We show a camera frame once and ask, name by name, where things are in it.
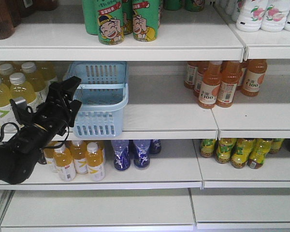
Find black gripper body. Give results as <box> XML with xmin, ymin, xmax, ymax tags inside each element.
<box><xmin>24</xmin><ymin>89</ymin><xmax>71</xmax><ymax>145</ymax></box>

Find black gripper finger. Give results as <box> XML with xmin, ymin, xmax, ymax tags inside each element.
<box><xmin>49</xmin><ymin>76</ymin><xmax>82</xmax><ymax>101</ymax></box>
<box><xmin>68</xmin><ymin>100</ymin><xmax>82</xmax><ymax>127</ymax></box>

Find light blue plastic basket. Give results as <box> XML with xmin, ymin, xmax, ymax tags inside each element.
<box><xmin>63</xmin><ymin>61</ymin><xmax>129</xmax><ymax>139</ymax></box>

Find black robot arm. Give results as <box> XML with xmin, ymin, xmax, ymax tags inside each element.
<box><xmin>0</xmin><ymin>76</ymin><xmax>82</xmax><ymax>184</ymax></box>

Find orange vitamin drink bottle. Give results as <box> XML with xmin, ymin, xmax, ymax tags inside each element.
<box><xmin>43</xmin><ymin>141</ymin><xmax>57</xmax><ymax>173</ymax></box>
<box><xmin>70</xmin><ymin>140</ymin><xmax>88</xmax><ymax>174</ymax></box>
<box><xmin>85</xmin><ymin>142</ymin><xmax>105</xmax><ymax>181</ymax></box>
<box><xmin>54</xmin><ymin>145</ymin><xmax>76</xmax><ymax>181</ymax></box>

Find green cartoon drink can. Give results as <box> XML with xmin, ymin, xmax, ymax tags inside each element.
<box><xmin>132</xmin><ymin>0</ymin><xmax>160</xmax><ymax>42</ymax></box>
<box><xmin>93</xmin><ymin>0</ymin><xmax>124</xmax><ymax>45</ymax></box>

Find blue sports drink bottle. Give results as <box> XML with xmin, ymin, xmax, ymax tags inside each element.
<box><xmin>133</xmin><ymin>140</ymin><xmax>150</xmax><ymax>169</ymax></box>
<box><xmin>149</xmin><ymin>139</ymin><xmax>161</xmax><ymax>155</ymax></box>
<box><xmin>111</xmin><ymin>140</ymin><xmax>131</xmax><ymax>171</ymax></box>

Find brown tea bottle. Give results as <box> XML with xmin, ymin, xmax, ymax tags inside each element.
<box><xmin>0</xmin><ymin>0</ymin><xmax>15</xmax><ymax>40</ymax></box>

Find orange juice bottle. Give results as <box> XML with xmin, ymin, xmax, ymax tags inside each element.
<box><xmin>241</xmin><ymin>59</ymin><xmax>267</xmax><ymax>97</ymax></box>
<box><xmin>216</xmin><ymin>61</ymin><xmax>241</xmax><ymax>108</ymax></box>
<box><xmin>198</xmin><ymin>60</ymin><xmax>223</xmax><ymax>109</ymax></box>

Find yellow lemon tea bottle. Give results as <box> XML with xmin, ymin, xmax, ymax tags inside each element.
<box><xmin>200</xmin><ymin>139</ymin><xmax>217</xmax><ymax>158</ymax></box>
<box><xmin>269</xmin><ymin>138</ymin><xmax>285</xmax><ymax>154</ymax></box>
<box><xmin>230</xmin><ymin>138</ymin><xmax>256</xmax><ymax>169</ymax></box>
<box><xmin>247</xmin><ymin>138</ymin><xmax>273</xmax><ymax>169</ymax></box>
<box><xmin>215</xmin><ymin>138</ymin><xmax>237</xmax><ymax>164</ymax></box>

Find white peach drink bottle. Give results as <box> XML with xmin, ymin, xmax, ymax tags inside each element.
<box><xmin>236</xmin><ymin>0</ymin><xmax>268</xmax><ymax>32</ymax></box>
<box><xmin>261</xmin><ymin>0</ymin><xmax>290</xmax><ymax>32</ymax></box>

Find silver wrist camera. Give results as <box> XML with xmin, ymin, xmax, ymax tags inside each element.
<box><xmin>9</xmin><ymin>97</ymin><xmax>34</xmax><ymax>128</ymax></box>

